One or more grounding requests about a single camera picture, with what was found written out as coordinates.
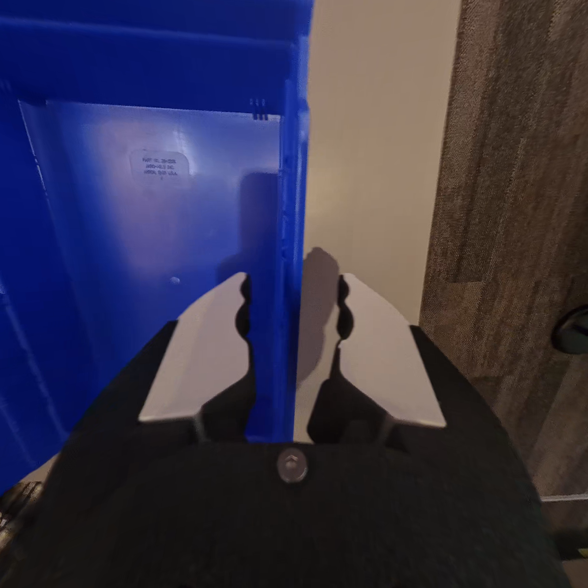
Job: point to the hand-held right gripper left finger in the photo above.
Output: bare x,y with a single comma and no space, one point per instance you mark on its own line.
193,363

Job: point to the black chair caster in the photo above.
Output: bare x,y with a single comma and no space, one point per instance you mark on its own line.
572,330

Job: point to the blue plastic bin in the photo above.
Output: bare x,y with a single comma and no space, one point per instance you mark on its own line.
138,229

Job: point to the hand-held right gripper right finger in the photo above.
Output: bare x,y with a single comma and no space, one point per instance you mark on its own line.
390,367

